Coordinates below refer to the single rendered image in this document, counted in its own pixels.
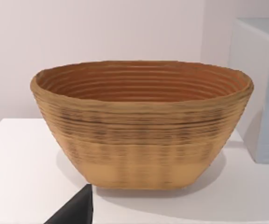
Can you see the brown woven basket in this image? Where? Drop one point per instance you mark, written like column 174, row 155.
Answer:
column 141, row 130

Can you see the pale blue white box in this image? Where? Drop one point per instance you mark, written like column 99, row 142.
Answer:
column 265, row 98

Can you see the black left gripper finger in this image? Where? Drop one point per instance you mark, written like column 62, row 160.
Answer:
column 78, row 207

